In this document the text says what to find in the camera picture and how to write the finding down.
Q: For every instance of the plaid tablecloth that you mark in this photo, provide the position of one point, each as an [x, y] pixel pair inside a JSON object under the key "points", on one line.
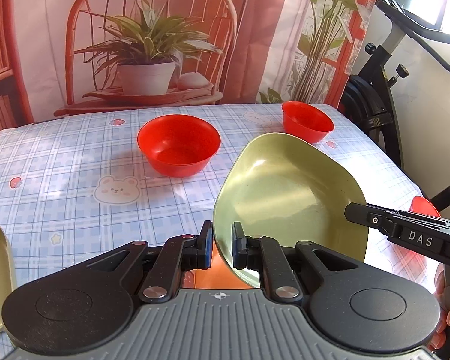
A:
{"points": [[77, 187]]}

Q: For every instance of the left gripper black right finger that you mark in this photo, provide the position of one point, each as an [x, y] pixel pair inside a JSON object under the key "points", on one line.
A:
{"points": [[287, 275]]}

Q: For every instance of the black exercise bike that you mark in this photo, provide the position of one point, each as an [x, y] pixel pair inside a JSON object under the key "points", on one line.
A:
{"points": [[367, 100]]}

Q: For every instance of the large green plate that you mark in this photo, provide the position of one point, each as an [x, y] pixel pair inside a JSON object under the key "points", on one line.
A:
{"points": [[282, 187]]}

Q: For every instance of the right hand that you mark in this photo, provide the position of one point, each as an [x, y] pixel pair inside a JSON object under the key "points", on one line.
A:
{"points": [[441, 339]]}

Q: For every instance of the red bowl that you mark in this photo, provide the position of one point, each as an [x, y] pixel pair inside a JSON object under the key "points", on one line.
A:
{"points": [[178, 146], [306, 122]]}

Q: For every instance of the printed backdrop cloth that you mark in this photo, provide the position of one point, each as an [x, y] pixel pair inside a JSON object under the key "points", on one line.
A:
{"points": [[68, 57]]}

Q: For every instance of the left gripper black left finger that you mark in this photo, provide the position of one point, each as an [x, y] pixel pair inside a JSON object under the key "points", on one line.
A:
{"points": [[154, 274]]}

